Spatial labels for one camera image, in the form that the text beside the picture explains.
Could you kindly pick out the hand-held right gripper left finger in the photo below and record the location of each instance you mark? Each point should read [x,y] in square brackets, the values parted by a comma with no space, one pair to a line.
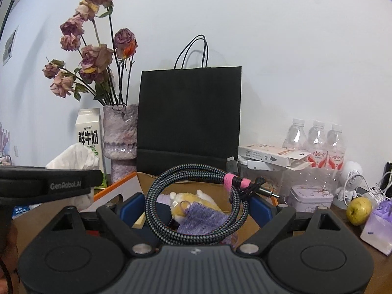
[131,211]

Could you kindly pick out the yellow green apple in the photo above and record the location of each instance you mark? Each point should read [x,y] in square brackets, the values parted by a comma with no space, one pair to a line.
[359,210]

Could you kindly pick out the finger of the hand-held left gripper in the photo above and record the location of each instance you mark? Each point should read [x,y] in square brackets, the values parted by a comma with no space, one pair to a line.
[92,178]

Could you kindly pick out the printed metal tin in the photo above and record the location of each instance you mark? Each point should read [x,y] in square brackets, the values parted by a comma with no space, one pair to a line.
[309,199]

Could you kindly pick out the white cloth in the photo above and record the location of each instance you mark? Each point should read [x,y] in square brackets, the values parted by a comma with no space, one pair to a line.
[73,157]

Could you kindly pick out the purple towel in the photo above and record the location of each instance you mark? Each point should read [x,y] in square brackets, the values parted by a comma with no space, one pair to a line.
[164,199]

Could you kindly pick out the purple textured vase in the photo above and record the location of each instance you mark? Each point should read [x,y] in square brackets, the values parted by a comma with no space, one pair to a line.
[121,134]

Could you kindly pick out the purple burlap pouch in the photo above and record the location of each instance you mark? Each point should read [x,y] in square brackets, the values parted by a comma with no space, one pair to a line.
[202,217]

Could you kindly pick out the white and green milk carton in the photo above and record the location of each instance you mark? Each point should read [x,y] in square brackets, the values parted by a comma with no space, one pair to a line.
[88,128]

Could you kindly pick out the black paper bag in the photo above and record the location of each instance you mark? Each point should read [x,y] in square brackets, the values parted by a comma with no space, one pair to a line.
[190,113]

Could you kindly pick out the person's left forearm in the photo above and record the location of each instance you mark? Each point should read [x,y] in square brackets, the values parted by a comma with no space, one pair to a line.
[12,242]

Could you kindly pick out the flat white carton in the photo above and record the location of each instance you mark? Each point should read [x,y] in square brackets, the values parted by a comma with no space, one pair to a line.
[266,156]

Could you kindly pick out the clear plastic container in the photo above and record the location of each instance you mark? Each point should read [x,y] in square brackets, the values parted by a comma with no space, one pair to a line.
[269,180]

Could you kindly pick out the yellow and white plush toy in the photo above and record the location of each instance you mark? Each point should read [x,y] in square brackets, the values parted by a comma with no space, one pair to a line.
[190,200]

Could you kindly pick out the purple tissue pack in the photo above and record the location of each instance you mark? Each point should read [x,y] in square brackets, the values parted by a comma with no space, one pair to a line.
[378,232]

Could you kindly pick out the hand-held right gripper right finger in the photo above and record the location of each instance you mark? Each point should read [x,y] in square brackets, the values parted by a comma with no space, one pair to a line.
[260,209]

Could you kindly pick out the wall poster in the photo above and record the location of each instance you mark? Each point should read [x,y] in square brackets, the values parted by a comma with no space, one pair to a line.
[9,46]

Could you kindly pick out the purple wall decal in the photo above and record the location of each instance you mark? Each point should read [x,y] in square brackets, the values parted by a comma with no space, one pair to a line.
[3,141]

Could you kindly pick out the dried pink rose bouquet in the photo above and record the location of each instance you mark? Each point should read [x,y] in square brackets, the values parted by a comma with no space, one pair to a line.
[95,55]

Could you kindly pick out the small white desk fan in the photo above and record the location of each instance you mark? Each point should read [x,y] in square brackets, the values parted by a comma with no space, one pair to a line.
[350,177]

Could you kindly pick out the black light stand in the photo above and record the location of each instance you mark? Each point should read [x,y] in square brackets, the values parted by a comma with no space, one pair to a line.
[9,6]

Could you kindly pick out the red cardboard box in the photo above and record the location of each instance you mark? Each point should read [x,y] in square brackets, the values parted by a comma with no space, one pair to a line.
[122,185]

